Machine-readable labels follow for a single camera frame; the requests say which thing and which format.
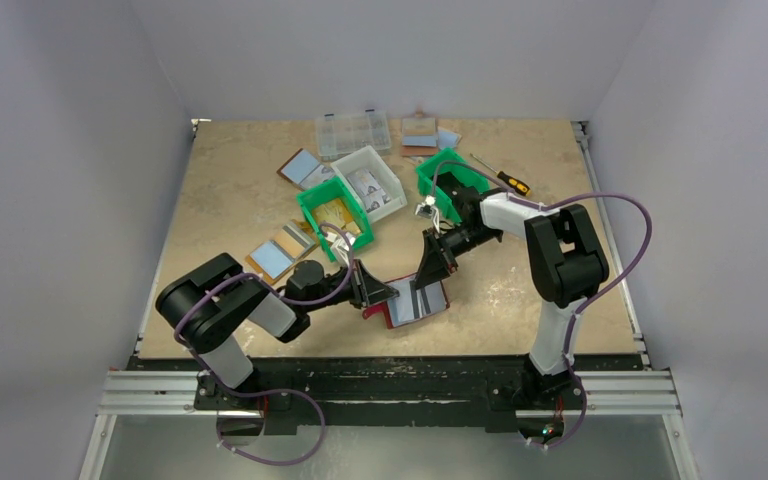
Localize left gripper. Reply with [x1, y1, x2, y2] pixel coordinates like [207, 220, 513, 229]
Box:
[304, 258, 398, 312]

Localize red card holder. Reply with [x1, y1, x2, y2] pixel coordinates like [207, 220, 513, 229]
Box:
[361, 275, 450, 329]

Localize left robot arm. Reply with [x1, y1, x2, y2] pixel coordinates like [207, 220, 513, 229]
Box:
[155, 253, 399, 409]

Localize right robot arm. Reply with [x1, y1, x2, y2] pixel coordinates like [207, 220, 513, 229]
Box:
[413, 187, 609, 407]

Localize tan open card holder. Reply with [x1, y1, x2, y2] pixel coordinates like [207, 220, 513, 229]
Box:
[245, 220, 318, 285]

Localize green bin with black cards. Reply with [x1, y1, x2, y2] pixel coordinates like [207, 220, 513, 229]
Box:
[415, 148, 491, 224]

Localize green bin with gold cards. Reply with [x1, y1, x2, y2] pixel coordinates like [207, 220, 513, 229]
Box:
[296, 177, 374, 262]

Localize silver VIP card stack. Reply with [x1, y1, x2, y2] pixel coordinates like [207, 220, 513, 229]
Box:
[347, 168, 391, 213]

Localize brown open card holder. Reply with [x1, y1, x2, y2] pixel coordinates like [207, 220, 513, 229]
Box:
[276, 149, 335, 191]

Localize yellow black screwdriver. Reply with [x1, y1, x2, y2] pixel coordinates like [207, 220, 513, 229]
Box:
[470, 153, 531, 197]

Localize white plastic bin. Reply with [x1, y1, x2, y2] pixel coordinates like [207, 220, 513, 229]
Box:
[331, 146, 407, 223]

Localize clear compartment organizer box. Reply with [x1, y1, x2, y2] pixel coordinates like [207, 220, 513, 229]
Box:
[314, 109, 392, 161]

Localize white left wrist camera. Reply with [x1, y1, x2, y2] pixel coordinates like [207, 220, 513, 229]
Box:
[326, 232, 355, 267]

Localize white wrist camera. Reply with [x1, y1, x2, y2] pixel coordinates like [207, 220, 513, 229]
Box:
[326, 232, 355, 267]
[415, 195, 442, 232]

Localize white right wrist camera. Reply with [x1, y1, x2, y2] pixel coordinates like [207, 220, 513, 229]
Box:
[415, 195, 442, 232]

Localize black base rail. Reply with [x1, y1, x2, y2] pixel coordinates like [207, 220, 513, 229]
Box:
[126, 354, 646, 437]

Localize aluminium frame rail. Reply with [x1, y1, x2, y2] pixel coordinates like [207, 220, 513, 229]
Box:
[97, 371, 259, 418]

